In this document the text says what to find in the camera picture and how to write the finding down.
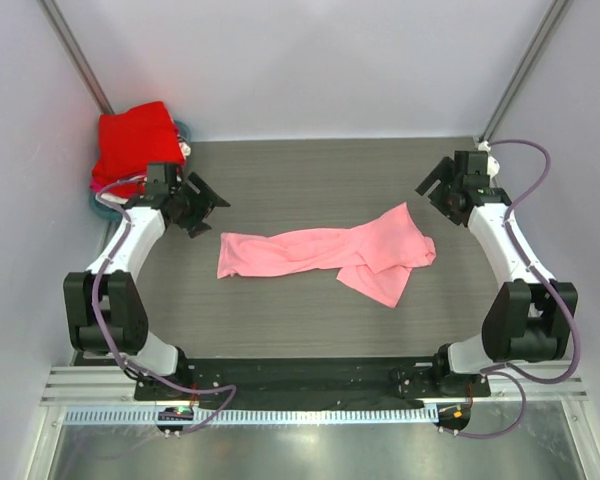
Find red folded t-shirt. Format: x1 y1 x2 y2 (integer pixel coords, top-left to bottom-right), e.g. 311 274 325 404
91 101 185 186

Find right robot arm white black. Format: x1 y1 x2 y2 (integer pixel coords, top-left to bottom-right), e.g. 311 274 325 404
416 149 581 396

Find white folded t-shirt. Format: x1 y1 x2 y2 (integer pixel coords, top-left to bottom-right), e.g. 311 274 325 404
95 192 128 205

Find pink t-shirt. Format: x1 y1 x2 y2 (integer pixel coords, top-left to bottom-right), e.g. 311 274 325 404
217 203 436 308

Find aluminium frame rail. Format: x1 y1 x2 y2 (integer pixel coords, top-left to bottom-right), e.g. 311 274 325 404
39 364 141 407

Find white slotted cable duct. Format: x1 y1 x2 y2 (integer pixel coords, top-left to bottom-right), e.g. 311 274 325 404
63 404 438 426

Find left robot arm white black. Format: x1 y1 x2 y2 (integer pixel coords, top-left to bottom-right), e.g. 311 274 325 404
63 162 230 389

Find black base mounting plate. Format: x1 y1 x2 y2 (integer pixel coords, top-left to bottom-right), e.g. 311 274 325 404
133 356 491 411

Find teal plastic basket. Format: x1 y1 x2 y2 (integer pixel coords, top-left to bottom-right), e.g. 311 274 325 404
89 120 192 223

